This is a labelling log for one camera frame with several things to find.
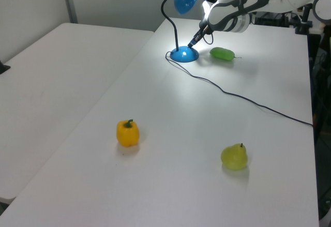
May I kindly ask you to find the yellow bell pepper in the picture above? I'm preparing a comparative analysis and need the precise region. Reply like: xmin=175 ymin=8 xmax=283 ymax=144
xmin=116 ymin=119 xmax=140 ymax=148

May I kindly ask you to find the black cable on robot arm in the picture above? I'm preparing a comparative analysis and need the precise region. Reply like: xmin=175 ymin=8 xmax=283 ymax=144
xmin=202 ymin=32 xmax=215 ymax=45

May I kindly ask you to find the yellow-green pear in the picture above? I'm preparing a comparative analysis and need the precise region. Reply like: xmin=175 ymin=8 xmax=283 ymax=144
xmin=220 ymin=142 xmax=249 ymax=171

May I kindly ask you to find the green cucumber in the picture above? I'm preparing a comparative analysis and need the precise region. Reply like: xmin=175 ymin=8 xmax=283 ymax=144
xmin=209 ymin=47 xmax=243 ymax=62

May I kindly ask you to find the black lamp power cable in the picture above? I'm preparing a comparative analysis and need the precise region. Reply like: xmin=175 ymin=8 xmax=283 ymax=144
xmin=164 ymin=51 xmax=315 ymax=128

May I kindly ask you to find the black electronics equipment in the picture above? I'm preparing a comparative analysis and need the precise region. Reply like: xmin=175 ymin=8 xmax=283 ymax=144
xmin=253 ymin=10 xmax=298 ymax=28

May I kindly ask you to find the blue desk lamp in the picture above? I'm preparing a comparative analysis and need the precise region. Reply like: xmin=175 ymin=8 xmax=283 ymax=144
xmin=161 ymin=0 xmax=200 ymax=64

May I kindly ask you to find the black stand with clamp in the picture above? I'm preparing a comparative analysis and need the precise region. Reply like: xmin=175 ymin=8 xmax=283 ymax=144
xmin=295 ymin=3 xmax=314 ymax=35

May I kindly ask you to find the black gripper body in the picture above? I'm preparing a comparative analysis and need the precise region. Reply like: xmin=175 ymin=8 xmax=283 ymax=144
xmin=195 ymin=24 xmax=213 ymax=40

